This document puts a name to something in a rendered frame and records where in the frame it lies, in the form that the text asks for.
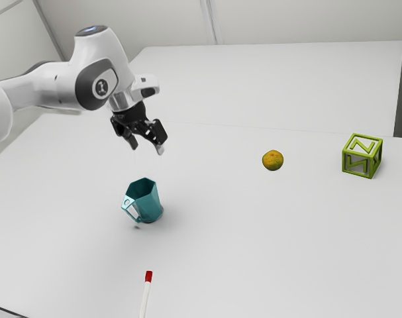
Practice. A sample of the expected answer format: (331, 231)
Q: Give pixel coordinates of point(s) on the teal faceted mug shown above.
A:
(143, 200)

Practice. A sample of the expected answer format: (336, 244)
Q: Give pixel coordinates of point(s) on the orange fruit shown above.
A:
(273, 160)

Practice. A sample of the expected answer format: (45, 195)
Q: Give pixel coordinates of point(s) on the green open-frame letter cube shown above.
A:
(362, 155)

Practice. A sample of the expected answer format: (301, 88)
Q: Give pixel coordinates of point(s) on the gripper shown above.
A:
(129, 118)

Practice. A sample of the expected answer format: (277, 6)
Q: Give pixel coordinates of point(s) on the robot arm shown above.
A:
(55, 83)

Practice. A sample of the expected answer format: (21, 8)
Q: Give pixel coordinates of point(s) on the white marker with red cap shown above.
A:
(145, 295)

